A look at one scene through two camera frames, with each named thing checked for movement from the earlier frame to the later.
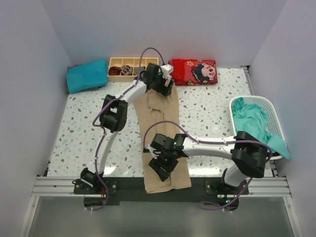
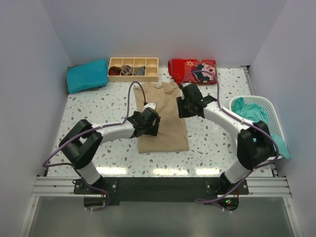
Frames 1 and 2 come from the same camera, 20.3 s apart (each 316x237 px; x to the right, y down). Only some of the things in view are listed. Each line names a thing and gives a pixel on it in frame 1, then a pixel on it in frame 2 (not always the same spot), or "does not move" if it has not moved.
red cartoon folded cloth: (193, 72) does not move
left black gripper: (164, 90) -> (152, 130)
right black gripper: (156, 164) -> (181, 113)
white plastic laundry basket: (274, 124) does not move
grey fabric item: (141, 68) does not move
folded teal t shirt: (87, 77) does not move
